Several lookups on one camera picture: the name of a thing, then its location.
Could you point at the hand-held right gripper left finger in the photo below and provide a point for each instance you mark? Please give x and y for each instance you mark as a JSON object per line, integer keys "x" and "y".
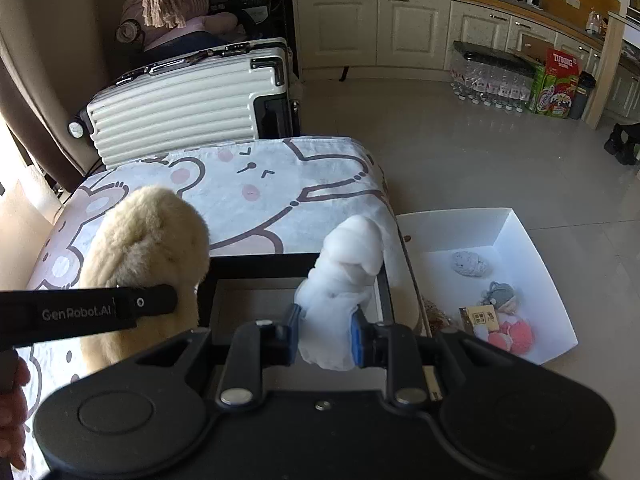
{"x": 295, "y": 332}

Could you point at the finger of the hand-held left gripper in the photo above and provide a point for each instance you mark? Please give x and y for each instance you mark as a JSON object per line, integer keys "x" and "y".
{"x": 145, "y": 305}

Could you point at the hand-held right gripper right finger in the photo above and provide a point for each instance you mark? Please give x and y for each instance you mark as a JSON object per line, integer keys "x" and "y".
{"x": 358, "y": 340}

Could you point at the fluffy cream plush toy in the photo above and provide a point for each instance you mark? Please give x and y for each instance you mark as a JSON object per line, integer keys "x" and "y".
{"x": 145, "y": 240}

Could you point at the black box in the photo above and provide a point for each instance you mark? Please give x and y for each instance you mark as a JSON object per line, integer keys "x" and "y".
{"x": 260, "y": 266}

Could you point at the white plush cloth toy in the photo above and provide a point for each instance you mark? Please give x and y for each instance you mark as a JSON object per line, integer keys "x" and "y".
{"x": 345, "y": 260}

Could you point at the person's left hand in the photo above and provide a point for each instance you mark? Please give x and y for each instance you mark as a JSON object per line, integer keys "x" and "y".
{"x": 12, "y": 425}

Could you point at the small tan box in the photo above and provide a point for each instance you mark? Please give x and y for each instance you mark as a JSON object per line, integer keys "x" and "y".
{"x": 477, "y": 316}

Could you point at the printed bear blanket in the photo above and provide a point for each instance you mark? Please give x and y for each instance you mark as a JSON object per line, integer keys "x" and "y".
{"x": 280, "y": 195}

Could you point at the grey hat doll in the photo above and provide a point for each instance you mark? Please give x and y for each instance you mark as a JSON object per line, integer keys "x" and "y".
{"x": 500, "y": 295}

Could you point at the white cardboard box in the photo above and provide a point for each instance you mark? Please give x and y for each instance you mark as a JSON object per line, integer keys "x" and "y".
{"x": 465, "y": 235}

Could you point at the pink knitted toy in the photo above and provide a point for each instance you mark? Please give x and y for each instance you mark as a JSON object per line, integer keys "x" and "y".
{"x": 517, "y": 337}

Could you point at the white ribbed suitcase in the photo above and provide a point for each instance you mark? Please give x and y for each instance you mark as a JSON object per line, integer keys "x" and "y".
{"x": 175, "y": 115}

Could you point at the brown curtain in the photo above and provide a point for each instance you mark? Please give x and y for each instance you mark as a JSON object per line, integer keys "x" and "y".
{"x": 45, "y": 110}

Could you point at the pink cushion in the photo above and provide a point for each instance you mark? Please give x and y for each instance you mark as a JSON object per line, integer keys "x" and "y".
{"x": 215, "y": 24}

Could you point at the pack of water bottles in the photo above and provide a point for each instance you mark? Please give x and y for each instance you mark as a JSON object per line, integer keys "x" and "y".
{"x": 492, "y": 77}

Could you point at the green carton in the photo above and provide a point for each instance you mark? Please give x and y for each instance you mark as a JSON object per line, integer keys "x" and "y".
{"x": 552, "y": 95}

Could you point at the cream kitchen cabinets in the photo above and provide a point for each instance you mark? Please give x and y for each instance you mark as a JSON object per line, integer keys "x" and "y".
{"x": 410, "y": 30}

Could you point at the black trash bin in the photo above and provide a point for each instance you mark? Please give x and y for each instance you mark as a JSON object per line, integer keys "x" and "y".
{"x": 581, "y": 95}

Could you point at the black shoes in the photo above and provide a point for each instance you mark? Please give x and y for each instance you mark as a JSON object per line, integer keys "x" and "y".
{"x": 625, "y": 142}

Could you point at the brown cardboard box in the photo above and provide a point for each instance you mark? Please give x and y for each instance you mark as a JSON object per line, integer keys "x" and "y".
{"x": 535, "y": 52}

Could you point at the red carton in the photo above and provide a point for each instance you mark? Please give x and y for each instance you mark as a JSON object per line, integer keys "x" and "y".
{"x": 562, "y": 62}

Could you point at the clear bottle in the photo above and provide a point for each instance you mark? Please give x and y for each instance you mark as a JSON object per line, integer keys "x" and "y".
{"x": 593, "y": 21}

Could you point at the beige wooden post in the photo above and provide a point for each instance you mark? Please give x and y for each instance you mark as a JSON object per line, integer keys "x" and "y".
{"x": 607, "y": 60}

